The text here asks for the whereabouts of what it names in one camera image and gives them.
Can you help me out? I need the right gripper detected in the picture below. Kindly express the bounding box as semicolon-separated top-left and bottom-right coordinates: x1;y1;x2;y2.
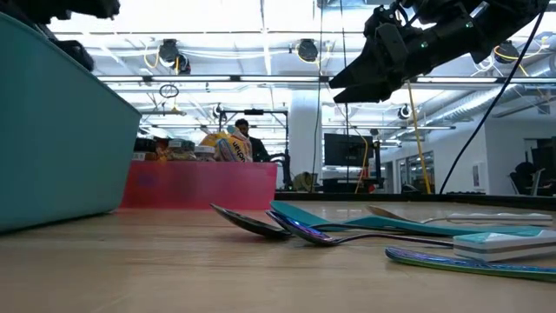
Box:
328;6;435;104

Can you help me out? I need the black computer monitor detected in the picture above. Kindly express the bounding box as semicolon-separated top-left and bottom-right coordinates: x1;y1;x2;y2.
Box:
323;132;375;168

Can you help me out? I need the red plastic bin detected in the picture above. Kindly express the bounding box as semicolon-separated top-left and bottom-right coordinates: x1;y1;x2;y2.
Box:
120;160;279;212

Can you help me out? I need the dark metal spoon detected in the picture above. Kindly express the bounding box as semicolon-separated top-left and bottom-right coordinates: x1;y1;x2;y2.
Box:
210;203;420;240

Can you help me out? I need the purple iridescent spoon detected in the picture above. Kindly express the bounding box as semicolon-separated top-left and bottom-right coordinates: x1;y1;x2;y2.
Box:
265;209;456;249

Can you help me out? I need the yellow cable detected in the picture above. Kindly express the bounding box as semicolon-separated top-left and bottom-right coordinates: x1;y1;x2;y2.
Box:
406;80;434;195

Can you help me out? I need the black metal stand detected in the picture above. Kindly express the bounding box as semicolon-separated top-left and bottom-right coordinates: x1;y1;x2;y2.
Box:
216;108;291;189

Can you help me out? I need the teal plastic spoon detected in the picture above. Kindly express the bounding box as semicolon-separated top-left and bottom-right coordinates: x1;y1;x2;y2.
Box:
268;199;544;237

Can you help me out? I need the teal plastic bin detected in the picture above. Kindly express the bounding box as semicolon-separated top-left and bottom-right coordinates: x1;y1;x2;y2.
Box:
0;11;143;234

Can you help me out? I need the person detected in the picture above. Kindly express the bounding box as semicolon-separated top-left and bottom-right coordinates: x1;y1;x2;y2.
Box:
234;117;271;163

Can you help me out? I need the iridescent spoon teal handle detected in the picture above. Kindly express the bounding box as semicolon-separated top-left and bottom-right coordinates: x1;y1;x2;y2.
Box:
384;245;556;283

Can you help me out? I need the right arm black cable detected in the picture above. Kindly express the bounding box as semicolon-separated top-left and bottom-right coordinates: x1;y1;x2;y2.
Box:
439;0;549;196

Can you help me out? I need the black metal table frame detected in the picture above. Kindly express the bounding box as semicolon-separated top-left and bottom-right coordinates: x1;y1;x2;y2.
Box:
274;190;556;212

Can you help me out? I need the round black ceiling fixture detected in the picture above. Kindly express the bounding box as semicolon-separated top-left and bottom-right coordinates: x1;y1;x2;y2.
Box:
297;37;320;63
158;37;192;75

